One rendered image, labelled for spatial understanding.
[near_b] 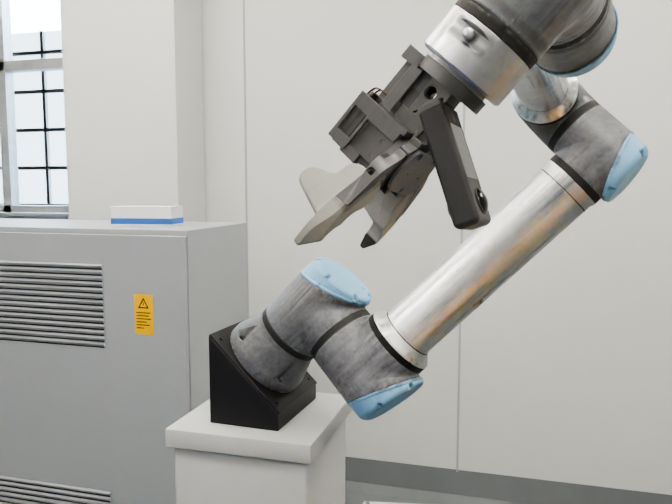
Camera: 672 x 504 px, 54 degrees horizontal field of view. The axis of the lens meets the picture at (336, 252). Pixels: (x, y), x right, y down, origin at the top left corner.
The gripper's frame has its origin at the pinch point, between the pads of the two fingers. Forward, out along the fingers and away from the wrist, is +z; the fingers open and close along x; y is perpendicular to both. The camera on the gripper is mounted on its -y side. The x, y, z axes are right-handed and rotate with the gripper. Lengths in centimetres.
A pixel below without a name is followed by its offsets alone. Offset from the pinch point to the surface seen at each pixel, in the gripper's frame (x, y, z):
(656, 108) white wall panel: -268, 26, -70
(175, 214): -138, 109, 81
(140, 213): -131, 116, 88
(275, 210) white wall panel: -241, 129, 87
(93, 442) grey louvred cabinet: -122, 67, 159
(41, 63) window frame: -208, 290, 120
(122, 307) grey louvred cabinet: -119, 91, 111
